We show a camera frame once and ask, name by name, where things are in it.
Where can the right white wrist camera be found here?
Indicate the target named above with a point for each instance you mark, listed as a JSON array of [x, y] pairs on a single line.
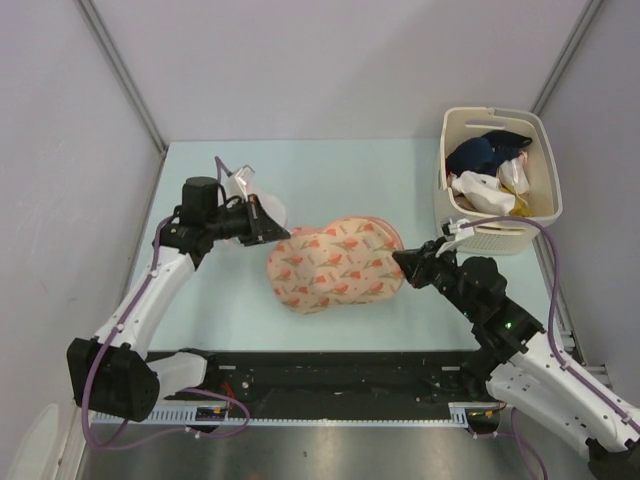
[[455, 233]]

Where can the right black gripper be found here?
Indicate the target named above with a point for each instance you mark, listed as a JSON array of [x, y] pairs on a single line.
[[416, 264]]

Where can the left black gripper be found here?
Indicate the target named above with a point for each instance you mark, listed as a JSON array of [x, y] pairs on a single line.
[[260, 228]]

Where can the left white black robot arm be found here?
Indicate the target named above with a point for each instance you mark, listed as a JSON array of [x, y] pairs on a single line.
[[110, 372]]

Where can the white pink plastic bag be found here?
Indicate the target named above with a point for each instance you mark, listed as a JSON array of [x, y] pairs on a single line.
[[513, 171]]

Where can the dark navy garment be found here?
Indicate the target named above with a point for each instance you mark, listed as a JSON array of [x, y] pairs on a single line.
[[485, 154]]

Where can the white slotted cable duct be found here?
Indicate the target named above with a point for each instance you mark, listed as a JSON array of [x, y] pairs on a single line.
[[411, 413]]

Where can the floral orange bra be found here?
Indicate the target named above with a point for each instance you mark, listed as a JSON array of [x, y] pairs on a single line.
[[347, 262]]

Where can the yellow garment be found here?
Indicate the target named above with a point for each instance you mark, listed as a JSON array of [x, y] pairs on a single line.
[[520, 195]]

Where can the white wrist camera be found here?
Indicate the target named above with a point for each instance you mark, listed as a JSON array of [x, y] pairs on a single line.
[[455, 233], [238, 182]]

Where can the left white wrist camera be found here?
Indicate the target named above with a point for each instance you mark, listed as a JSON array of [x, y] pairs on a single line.
[[238, 182]]

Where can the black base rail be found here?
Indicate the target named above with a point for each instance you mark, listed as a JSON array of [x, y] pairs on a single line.
[[360, 378]]

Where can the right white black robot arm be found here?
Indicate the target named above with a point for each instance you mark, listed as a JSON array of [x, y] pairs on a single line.
[[516, 362]]

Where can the cream plastic laundry basket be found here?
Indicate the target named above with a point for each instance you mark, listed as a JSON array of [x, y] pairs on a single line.
[[501, 235]]

